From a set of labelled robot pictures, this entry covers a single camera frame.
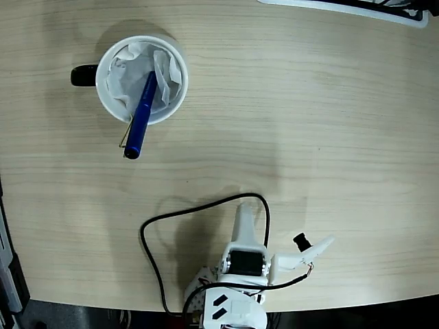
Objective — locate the blue metallic pen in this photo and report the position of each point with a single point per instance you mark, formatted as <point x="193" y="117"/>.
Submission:
<point x="142" y="113"/>

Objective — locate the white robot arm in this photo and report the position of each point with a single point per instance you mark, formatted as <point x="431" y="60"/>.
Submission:
<point x="243" y="308"/>

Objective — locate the small brass fitting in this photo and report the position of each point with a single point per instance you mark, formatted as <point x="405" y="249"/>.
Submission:
<point x="195" y="317"/>

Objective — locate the crumpled white paper tissue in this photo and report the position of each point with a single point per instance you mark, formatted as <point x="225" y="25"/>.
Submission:
<point x="120" y="82"/>

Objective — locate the white flat board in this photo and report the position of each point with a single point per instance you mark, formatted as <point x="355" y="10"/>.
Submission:
<point x="421" y="21"/>

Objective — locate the black device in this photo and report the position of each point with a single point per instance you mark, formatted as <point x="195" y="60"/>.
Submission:
<point x="432" y="5"/>

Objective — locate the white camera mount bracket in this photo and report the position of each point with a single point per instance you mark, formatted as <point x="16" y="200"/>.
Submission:
<point x="289" y="262"/>

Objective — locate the small black lens camera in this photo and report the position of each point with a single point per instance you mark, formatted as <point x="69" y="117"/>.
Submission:
<point x="302" y="241"/>

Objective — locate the white perforated base plate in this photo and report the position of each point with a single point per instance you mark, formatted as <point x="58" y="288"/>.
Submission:
<point x="197" y="298"/>

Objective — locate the black bracket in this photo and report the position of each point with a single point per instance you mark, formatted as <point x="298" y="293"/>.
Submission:
<point x="22" y="284"/>

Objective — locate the grey metal frame rail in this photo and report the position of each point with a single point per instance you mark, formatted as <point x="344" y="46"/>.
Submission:
<point x="8" y="274"/>

